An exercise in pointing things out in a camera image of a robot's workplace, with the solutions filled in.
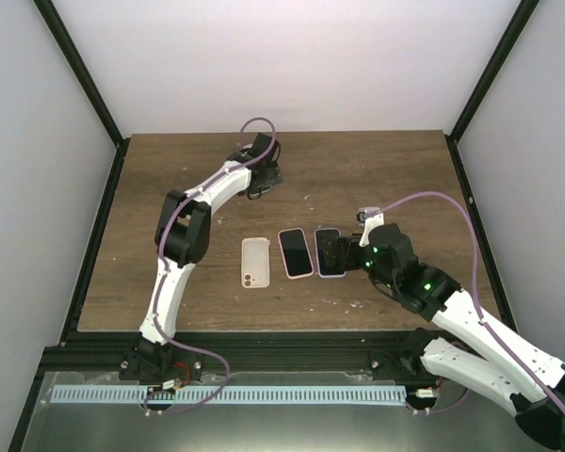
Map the black left side rail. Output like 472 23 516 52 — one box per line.
58 137 131 347

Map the black frame post right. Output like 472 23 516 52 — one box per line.
449 0 540 142

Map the black frame post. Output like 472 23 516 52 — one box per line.
449 0 540 142
33 0 125 148

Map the black front frame rail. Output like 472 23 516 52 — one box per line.
41 329 542 382

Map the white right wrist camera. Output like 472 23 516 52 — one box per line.
357 207 384 248

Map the lilac phone case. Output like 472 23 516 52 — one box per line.
314 227 348 280

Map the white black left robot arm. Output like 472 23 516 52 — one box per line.
134 133 283 380

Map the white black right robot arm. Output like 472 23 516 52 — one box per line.
321 222 565 450

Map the light blue slotted cable duct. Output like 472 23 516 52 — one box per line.
48 384 407 406

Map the purple-edged black smartphone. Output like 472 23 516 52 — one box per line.
315 229 347 277

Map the black frame post left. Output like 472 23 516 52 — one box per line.
33 0 125 148

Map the cream phone case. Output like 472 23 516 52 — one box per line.
241 237 270 289

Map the black right side rail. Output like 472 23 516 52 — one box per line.
444 135 518 332

